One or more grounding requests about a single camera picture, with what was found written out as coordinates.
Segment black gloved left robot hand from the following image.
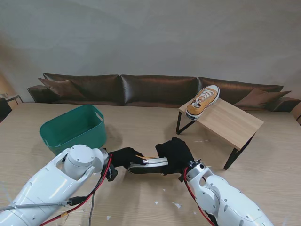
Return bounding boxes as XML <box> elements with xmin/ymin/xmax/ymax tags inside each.
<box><xmin>109</xmin><ymin>147</ymin><xmax>149</xmax><ymax>170</ymax></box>

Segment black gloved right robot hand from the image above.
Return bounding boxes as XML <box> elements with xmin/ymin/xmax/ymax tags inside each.
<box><xmin>155</xmin><ymin>137</ymin><xmax>196</xmax><ymax>176</ymax></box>

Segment yellow canvas sneaker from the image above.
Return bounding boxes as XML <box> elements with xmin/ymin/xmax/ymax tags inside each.
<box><xmin>128</xmin><ymin>154</ymin><xmax>169</xmax><ymax>175</ymax></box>
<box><xmin>185</xmin><ymin>84</ymin><xmax>221</xmax><ymax>121</ymax></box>

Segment small wooden shelf black legs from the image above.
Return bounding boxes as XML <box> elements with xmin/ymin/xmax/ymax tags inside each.
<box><xmin>175</xmin><ymin>90</ymin><xmax>264</xmax><ymax>170</ymax></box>

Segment green plastic basket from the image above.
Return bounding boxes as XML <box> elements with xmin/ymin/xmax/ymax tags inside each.
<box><xmin>39</xmin><ymin>105</ymin><xmax>108</xmax><ymax>156</ymax></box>

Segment dark brown leather sofa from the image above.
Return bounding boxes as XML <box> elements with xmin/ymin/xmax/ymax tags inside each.
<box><xmin>27</xmin><ymin>72</ymin><xmax>301</xmax><ymax>113</ymax></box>

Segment brown leather cushion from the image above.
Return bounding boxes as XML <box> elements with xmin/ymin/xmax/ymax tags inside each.
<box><xmin>37</xmin><ymin>77</ymin><xmax>87</xmax><ymax>101</ymax></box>
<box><xmin>234</xmin><ymin>88</ymin><xmax>292</xmax><ymax>109</ymax></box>

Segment wooden side table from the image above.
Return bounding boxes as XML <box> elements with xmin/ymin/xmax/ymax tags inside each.
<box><xmin>0</xmin><ymin>93</ymin><xmax>24</xmax><ymax>104</ymax></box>

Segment dark chair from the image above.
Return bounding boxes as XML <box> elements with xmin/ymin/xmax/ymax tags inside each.
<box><xmin>0</xmin><ymin>97</ymin><xmax>12</xmax><ymax>123</ymax></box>

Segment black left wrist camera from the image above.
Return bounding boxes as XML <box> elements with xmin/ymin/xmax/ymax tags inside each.
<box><xmin>106</xmin><ymin>164</ymin><xmax>119</xmax><ymax>182</ymax></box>

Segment red left arm cable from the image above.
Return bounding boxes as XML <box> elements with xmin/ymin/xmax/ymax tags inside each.
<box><xmin>39</xmin><ymin>153</ymin><xmax>113</xmax><ymax>224</ymax></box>

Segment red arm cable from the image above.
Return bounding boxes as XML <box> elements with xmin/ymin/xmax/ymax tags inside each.
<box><xmin>39</xmin><ymin>153</ymin><xmax>113</xmax><ymax>224</ymax></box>
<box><xmin>183</xmin><ymin>166</ymin><xmax>214</xmax><ymax>224</ymax></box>

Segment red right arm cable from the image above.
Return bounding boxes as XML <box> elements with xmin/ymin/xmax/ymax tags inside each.
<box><xmin>183</xmin><ymin>166</ymin><xmax>214</xmax><ymax>224</ymax></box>

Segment thin dark grey cable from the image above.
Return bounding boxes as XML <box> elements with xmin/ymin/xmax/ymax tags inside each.
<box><xmin>88</xmin><ymin>192</ymin><xmax>96</xmax><ymax>226</ymax></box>

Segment grey cable with black plug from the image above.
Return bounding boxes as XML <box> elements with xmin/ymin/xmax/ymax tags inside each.
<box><xmin>0</xmin><ymin>196</ymin><xmax>87</xmax><ymax>211</ymax></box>

